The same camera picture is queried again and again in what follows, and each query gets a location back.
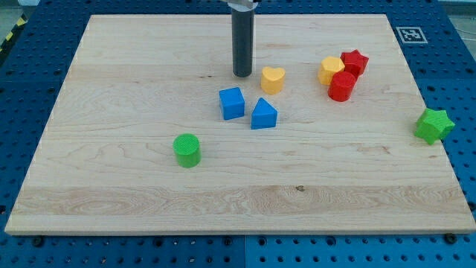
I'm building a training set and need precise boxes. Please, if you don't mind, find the blue triangle block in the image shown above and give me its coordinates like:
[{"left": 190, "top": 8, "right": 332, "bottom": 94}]
[{"left": 251, "top": 98, "right": 278, "bottom": 130}]

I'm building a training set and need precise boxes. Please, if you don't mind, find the green cylinder block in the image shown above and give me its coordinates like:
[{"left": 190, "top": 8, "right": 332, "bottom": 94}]
[{"left": 173, "top": 133, "right": 202, "bottom": 168}]

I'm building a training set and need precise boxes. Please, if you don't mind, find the yellow hexagon block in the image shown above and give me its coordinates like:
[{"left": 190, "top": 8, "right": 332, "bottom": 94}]
[{"left": 318, "top": 57, "right": 345, "bottom": 86}]

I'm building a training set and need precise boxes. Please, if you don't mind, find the light wooden board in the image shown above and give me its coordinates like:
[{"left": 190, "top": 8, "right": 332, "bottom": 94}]
[{"left": 5, "top": 14, "right": 475, "bottom": 235}]

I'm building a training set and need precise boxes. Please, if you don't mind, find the green star block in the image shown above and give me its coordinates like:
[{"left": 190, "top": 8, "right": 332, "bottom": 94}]
[{"left": 414, "top": 108, "right": 455, "bottom": 145}]

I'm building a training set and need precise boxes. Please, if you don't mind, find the silver rod mount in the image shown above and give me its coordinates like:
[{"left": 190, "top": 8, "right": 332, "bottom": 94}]
[{"left": 222, "top": 0, "right": 261, "bottom": 11}]

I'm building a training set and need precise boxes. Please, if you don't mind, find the red cylinder block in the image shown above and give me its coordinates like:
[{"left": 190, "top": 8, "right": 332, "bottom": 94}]
[{"left": 328, "top": 71, "right": 357, "bottom": 102}]

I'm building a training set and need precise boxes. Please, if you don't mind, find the white fiducial marker tag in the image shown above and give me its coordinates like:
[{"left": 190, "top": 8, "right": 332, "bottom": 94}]
[{"left": 396, "top": 26, "right": 428, "bottom": 44}]

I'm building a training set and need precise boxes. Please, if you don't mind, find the red star block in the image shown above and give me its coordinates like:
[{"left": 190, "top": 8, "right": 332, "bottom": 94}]
[{"left": 340, "top": 49, "right": 369, "bottom": 78}]

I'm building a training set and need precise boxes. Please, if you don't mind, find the blue cube block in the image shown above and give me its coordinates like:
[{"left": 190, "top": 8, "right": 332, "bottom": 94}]
[{"left": 219, "top": 87, "right": 245, "bottom": 121}]

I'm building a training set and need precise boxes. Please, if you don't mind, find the yellow heart block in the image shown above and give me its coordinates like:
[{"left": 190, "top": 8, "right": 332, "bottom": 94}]
[{"left": 260, "top": 66, "right": 286, "bottom": 95}]

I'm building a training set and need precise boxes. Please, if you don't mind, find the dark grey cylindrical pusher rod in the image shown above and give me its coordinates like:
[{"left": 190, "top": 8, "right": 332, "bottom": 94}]
[{"left": 231, "top": 9, "right": 254, "bottom": 77}]

